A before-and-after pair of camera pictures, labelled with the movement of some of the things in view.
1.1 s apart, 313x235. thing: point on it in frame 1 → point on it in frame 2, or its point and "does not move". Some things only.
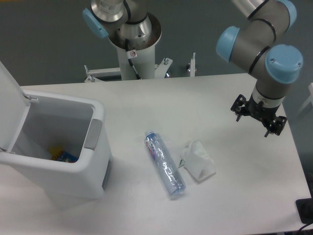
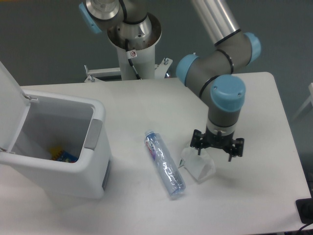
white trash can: [61, 144] does not move
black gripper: [258, 111] → [224, 142]
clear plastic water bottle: [173, 179] does not move
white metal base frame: [161, 69] does not move
